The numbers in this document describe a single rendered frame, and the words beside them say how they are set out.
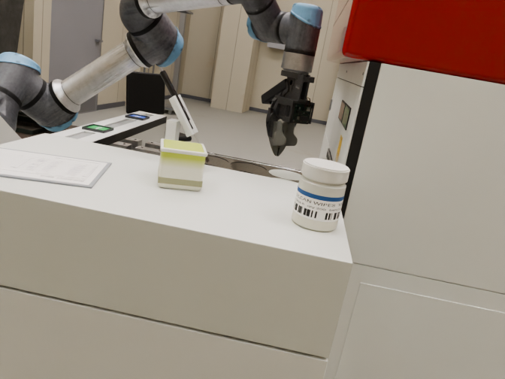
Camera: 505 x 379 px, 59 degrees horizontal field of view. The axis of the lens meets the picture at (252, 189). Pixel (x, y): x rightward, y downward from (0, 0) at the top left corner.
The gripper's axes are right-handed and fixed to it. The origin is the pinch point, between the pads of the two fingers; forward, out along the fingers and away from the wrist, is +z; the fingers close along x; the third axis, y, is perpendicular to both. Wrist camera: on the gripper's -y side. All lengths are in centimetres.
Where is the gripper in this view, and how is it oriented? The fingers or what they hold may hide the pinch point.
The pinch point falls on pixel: (276, 150)
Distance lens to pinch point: 116.1
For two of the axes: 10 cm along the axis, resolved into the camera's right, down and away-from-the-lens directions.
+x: 8.2, -0.3, 5.7
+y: 5.5, 3.3, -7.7
